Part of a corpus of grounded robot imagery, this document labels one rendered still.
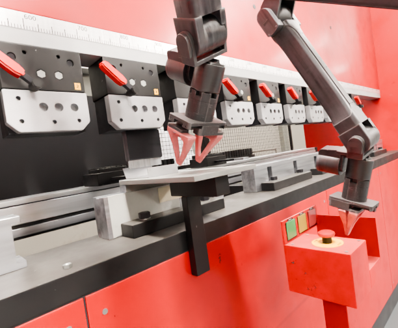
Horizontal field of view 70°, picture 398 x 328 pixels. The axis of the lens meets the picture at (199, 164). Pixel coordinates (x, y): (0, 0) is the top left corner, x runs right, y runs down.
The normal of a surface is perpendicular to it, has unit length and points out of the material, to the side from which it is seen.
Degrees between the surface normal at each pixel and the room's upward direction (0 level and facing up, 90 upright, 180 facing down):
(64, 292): 90
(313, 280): 90
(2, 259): 90
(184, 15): 115
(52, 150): 90
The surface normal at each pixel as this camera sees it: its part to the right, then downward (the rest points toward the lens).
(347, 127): -0.70, 0.29
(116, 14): 0.69, -0.07
